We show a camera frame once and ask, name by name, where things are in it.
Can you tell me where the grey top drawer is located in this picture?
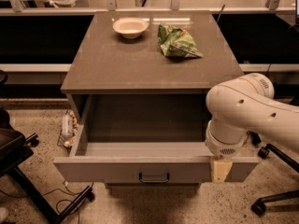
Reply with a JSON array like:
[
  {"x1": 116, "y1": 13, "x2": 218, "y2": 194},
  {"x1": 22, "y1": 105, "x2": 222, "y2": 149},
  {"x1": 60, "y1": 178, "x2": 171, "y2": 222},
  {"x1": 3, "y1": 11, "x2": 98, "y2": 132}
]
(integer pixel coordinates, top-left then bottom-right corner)
[{"x1": 52, "y1": 94, "x2": 260, "y2": 185}]

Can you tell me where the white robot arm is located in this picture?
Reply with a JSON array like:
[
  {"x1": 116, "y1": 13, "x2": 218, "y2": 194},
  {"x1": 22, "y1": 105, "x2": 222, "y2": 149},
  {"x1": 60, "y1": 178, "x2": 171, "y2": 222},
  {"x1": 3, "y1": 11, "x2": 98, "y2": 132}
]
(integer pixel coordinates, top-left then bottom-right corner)
[{"x1": 206, "y1": 73, "x2": 299, "y2": 182}]

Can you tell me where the grey drawer cabinet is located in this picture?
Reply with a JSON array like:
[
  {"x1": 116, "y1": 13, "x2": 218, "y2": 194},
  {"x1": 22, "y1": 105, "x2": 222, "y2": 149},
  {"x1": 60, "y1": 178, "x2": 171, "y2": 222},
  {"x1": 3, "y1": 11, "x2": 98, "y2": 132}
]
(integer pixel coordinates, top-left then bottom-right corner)
[{"x1": 60, "y1": 10, "x2": 251, "y2": 194}]

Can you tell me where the black chair base right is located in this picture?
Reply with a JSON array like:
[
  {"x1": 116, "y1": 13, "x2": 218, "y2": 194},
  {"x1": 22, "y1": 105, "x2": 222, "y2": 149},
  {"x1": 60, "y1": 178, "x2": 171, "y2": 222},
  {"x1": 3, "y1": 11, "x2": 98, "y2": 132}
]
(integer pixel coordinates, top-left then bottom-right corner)
[{"x1": 250, "y1": 132, "x2": 299, "y2": 217}]

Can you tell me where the green chip bag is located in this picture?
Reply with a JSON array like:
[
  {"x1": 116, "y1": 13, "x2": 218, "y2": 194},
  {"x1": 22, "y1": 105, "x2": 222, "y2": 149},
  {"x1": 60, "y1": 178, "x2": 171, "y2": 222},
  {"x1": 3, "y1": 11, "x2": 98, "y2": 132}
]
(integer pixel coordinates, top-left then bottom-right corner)
[{"x1": 158, "y1": 24, "x2": 203, "y2": 58}]

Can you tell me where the clear plastic bottle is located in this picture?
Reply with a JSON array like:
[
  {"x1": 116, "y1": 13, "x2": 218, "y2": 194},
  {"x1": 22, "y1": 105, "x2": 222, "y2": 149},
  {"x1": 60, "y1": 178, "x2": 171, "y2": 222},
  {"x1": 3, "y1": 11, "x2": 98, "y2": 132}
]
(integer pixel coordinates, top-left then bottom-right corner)
[{"x1": 62, "y1": 114, "x2": 73, "y2": 138}]

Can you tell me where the white bowl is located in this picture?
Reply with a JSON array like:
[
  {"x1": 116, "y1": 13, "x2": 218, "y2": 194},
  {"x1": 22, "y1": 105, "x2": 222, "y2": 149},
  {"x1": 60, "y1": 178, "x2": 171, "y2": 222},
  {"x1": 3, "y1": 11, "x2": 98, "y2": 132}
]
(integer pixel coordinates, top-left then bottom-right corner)
[{"x1": 113, "y1": 18, "x2": 149, "y2": 39}]

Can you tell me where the black office chair left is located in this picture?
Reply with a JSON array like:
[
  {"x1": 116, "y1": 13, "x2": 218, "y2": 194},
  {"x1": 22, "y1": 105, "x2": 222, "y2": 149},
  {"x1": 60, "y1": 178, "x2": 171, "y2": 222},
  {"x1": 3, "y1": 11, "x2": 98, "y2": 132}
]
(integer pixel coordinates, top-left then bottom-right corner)
[{"x1": 0, "y1": 70, "x2": 95, "y2": 224}]

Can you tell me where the black floor cable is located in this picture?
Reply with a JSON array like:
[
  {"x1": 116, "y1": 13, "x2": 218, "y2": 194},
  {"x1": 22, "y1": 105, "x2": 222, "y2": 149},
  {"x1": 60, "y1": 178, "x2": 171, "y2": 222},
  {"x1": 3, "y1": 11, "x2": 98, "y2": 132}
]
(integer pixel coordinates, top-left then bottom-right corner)
[{"x1": 0, "y1": 180, "x2": 95, "y2": 224}]

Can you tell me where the wire basket with snacks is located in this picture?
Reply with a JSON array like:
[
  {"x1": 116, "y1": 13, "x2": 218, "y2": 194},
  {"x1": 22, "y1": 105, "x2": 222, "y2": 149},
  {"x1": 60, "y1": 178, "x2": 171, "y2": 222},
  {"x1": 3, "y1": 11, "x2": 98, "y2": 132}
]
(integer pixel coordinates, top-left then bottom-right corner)
[{"x1": 58, "y1": 110, "x2": 78, "y2": 149}]

